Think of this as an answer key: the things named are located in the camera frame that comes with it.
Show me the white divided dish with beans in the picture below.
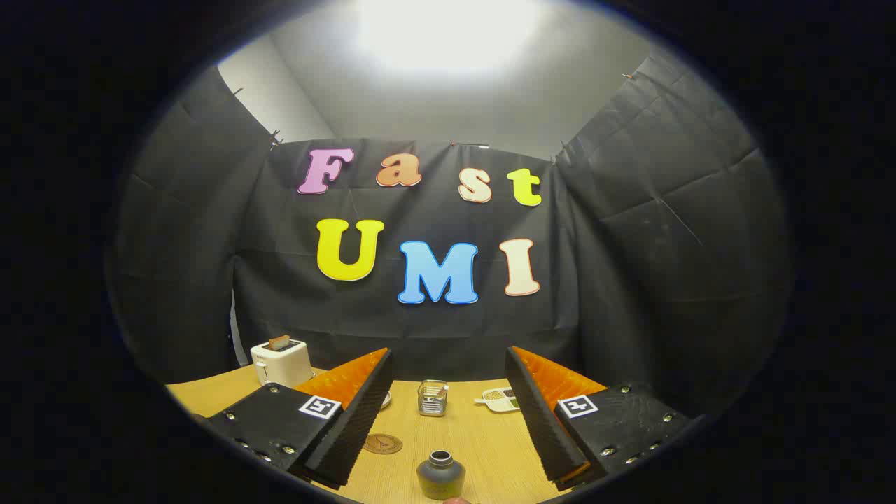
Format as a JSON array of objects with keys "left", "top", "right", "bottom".
[{"left": 474, "top": 387, "right": 520, "bottom": 414}]

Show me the wooden table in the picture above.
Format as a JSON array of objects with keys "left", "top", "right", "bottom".
[{"left": 166, "top": 365, "right": 610, "bottom": 504}]

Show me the white toaster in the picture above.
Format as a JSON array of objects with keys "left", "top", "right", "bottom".
[{"left": 251, "top": 339, "right": 314, "bottom": 389}]

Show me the silver bottle with green label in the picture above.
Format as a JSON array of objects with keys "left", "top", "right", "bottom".
[{"left": 416, "top": 450, "right": 467, "bottom": 501}]

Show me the black backdrop cloth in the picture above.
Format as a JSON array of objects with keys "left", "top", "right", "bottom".
[{"left": 105, "top": 49, "right": 795, "bottom": 421}]

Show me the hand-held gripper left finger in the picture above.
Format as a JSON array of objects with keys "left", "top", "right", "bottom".
[{"left": 203, "top": 347, "right": 394, "bottom": 491}]

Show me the metal wire basket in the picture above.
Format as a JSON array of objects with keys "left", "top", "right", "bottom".
[{"left": 418, "top": 379, "right": 449, "bottom": 418}]

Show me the round wooden coaster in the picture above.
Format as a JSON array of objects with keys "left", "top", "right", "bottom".
[{"left": 363, "top": 433, "right": 404, "bottom": 456}]

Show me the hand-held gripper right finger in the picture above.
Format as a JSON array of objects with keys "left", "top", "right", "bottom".
[{"left": 504, "top": 346, "right": 694, "bottom": 492}]

